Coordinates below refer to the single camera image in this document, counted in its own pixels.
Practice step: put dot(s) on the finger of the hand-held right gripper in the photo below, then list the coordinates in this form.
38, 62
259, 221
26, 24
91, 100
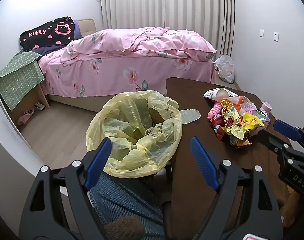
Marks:
287, 130
272, 140

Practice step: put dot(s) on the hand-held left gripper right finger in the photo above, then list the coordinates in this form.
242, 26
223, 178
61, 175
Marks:
204, 162

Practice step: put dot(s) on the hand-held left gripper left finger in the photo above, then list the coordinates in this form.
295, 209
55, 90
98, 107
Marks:
98, 162

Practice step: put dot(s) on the yellow plastic trash bag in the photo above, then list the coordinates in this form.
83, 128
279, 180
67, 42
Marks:
147, 155

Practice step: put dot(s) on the person's right hand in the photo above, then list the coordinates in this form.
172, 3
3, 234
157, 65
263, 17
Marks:
290, 205

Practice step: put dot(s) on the pile of snack wrappers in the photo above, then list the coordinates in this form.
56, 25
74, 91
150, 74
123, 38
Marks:
242, 135

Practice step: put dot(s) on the pink cup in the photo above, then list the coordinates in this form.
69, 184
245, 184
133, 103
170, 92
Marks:
266, 106

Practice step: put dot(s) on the person's leg in jeans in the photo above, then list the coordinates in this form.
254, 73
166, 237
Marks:
127, 200

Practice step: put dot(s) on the crushed clear plastic bottle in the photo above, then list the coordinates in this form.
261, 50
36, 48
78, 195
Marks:
190, 116

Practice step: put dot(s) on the beige bed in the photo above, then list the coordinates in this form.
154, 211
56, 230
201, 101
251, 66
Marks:
66, 101

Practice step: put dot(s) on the brown fuzzy cloth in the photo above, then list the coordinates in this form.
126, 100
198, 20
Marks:
124, 227

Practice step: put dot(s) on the white sneaker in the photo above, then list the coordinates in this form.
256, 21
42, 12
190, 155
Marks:
39, 106

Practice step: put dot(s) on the pink slipper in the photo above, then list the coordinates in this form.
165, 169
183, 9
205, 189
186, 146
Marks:
24, 119

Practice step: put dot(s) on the striped sandal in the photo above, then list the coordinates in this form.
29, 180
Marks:
29, 111

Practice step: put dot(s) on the white plastic bag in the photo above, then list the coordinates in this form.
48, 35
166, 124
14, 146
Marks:
225, 67

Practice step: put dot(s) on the pink floral bedsheet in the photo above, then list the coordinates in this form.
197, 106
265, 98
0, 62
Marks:
104, 75

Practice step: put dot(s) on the green checked cloth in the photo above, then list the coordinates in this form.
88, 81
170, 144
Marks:
14, 80

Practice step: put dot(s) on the pink floral duvet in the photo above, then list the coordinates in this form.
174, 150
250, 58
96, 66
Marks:
147, 41

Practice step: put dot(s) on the black Hello Kitty pillow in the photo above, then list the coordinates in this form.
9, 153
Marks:
41, 38

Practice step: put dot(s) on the white pleated curtain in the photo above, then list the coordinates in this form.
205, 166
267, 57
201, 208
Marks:
142, 2

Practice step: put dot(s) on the white wall socket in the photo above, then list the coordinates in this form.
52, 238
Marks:
276, 36

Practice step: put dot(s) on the white wall switch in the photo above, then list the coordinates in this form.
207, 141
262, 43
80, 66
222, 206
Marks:
262, 33

